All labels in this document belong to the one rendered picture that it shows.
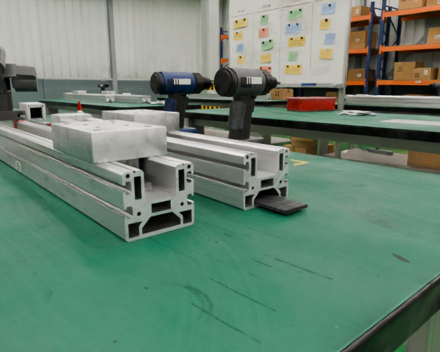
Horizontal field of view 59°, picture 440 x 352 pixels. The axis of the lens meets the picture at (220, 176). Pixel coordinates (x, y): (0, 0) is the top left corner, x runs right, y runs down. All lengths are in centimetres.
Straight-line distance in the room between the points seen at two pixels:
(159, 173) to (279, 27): 367
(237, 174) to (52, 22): 1254
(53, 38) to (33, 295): 1264
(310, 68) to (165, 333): 362
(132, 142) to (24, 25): 1228
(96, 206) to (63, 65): 1247
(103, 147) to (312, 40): 344
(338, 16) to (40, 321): 356
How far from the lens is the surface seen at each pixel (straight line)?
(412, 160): 422
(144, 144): 55
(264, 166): 64
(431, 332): 82
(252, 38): 437
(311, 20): 390
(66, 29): 1317
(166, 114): 86
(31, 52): 1278
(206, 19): 956
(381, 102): 411
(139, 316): 34
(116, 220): 49
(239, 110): 84
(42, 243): 51
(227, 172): 60
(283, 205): 58
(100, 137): 52
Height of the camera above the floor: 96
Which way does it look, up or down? 13 degrees down
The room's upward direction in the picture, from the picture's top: straight up
